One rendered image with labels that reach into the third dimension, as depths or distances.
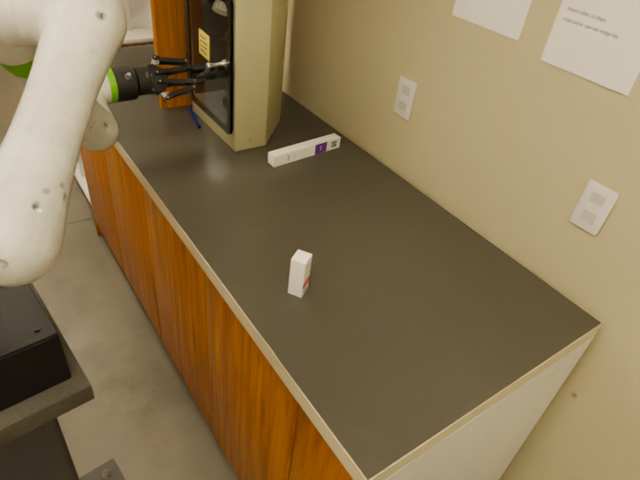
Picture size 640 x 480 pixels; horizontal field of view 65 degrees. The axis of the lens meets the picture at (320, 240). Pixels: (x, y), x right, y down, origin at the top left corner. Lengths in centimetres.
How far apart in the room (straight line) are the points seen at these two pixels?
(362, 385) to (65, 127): 67
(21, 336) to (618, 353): 124
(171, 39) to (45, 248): 117
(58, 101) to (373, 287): 73
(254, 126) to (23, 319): 93
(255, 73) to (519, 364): 104
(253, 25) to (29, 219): 93
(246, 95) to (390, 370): 92
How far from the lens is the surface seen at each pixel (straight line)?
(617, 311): 135
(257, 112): 162
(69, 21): 94
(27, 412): 101
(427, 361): 107
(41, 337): 94
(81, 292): 257
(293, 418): 114
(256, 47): 154
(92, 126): 133
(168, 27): 183
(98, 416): 212
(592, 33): 124
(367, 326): 109
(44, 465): 124
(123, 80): 148
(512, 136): 136
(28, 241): 77
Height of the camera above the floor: 173
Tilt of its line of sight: 38 degrees down
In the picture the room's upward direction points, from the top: 8 degrees clockwise
